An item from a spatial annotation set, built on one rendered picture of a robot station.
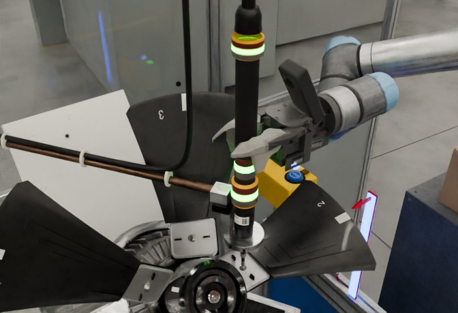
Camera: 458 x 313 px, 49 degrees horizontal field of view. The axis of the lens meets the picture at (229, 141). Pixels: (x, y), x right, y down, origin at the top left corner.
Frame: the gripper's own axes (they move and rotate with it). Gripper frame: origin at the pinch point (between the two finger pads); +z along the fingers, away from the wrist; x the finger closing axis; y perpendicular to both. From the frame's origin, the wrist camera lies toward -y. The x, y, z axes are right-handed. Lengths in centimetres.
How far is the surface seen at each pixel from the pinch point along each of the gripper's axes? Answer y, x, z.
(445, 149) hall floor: 146, 89, -241
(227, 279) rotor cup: 23.9, -4.0, 3.0
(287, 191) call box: 40, 22, -34
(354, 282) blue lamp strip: 55, -1, -38
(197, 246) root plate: 22.6, 3.9, 3.6
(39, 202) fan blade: 6.5, 10.6, 25.6
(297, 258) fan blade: 28.2, -4.5, -12.5
